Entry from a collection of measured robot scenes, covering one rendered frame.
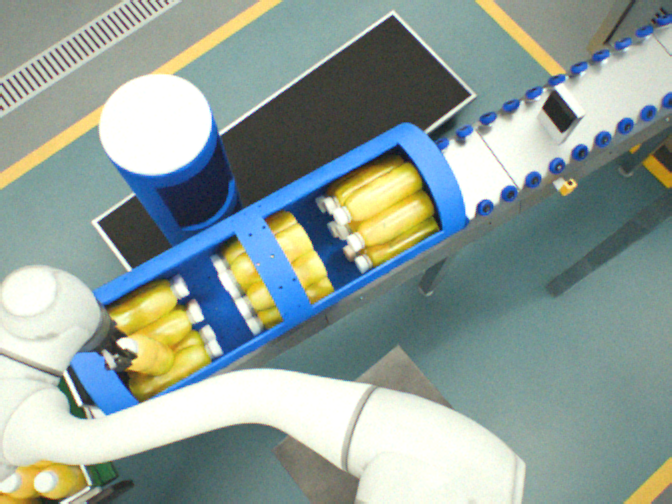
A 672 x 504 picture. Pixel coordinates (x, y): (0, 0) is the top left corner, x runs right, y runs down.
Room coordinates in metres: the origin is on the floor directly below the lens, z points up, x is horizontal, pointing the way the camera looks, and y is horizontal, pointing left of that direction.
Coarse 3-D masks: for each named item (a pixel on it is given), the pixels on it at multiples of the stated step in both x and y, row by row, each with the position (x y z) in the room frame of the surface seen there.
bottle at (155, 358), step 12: (132, 336) 0.21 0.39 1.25; (144, 336) 0.22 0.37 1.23; (144, 348) 0.19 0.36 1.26; (156, 348) 0.20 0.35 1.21; (168, 348) 0.21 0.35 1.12; (132, 360) 0.17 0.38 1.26; (144, 360) 0.17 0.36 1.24; (156, 360) 0.18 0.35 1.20; (168, 360) 0.19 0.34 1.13; (144, 372) 0.15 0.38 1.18; (156, 372) 0.16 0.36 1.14
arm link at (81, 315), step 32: (0, 288) 0.19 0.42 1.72; (32, 288) 0.19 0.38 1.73; (64, 288) 0.20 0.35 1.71; (0, 320) 0.16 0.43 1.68; (32, 320) 0.15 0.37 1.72; (64, 320) 0.16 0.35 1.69; (96, 320) 0.18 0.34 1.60; (0, 352) 0.12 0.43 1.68; (32, 352) 0.12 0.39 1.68; (64, 352) 0.12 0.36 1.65
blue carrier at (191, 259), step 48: (384, 144) 0.67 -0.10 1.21; (432, 144) 0.66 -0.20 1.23; (288, 192) 0.55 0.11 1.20; (432, 192) 0.56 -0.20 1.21; (192, 240) 0.44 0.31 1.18; (240, 240) 0.43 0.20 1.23; (336, 240) 0.52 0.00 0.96; (432, 240) 0.48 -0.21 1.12; (192, 288) 0.38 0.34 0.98; (288, 288) 0.34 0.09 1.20; (336, 288) 0.39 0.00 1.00; (240, 336) 0.27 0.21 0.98; (96, 384) 0.12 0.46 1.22; (192, 384) 0.14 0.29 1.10
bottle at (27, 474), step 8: (16, 472) -0.05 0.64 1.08; (24, 472) -0.05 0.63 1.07; (32, 472) -0.05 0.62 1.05; (40, 472) -0.05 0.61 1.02; (24, 480) -0.07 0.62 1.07; (32, 480) -0.07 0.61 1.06; (24, 488) -0.08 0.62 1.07; (32, 488) -0.08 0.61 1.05; (16, 496) -0.10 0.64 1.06; (24, 496) -0.10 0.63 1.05; (32, 496) -0.10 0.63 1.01; (40, 496) -0.10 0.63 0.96
